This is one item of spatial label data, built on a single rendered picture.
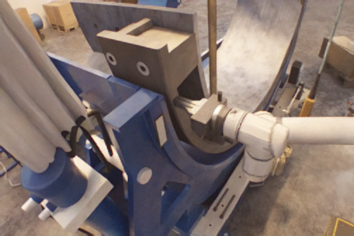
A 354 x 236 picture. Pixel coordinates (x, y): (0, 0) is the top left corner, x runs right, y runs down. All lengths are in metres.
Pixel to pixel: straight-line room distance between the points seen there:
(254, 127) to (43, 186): 0.58
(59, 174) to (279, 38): 2.27
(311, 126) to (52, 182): 0.77
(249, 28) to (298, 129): 1.95
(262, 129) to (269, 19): 2.09
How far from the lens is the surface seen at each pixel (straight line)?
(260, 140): 0.60
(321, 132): 0.79
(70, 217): 0.79
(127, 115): 0.62
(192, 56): 0.76
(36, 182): 0.72
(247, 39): 2.55
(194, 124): 0.65
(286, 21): 2.58
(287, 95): 2.96
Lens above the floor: 2.50
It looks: 42 degrees down
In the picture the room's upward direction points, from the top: 7 degrees counter-clockwise
